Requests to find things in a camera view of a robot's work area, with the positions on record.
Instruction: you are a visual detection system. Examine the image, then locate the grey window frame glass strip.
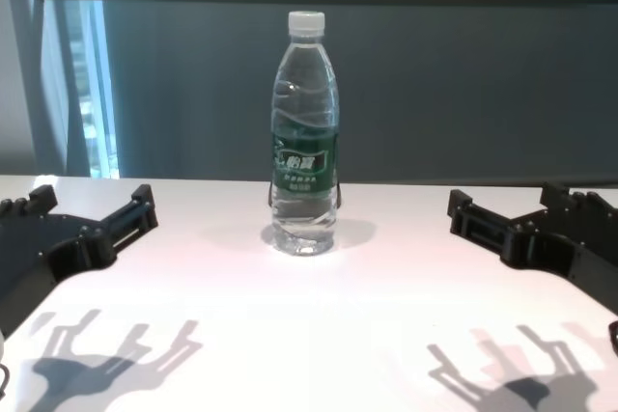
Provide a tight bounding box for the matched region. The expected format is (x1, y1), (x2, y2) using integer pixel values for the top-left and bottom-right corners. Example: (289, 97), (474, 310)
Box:
(36, 0), (122, 179)

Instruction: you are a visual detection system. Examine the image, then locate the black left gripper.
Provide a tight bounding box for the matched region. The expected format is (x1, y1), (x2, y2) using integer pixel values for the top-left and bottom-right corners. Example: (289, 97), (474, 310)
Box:
(0, 183), (159, 336)

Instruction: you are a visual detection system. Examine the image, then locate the clear water bottle green label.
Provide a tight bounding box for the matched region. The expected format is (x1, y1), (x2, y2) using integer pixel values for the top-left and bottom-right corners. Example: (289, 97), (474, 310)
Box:
(269, 10), (339, 257)

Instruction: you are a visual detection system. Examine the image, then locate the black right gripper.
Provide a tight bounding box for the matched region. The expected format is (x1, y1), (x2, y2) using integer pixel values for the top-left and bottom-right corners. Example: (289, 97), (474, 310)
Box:
(447, 181), (618, 316)

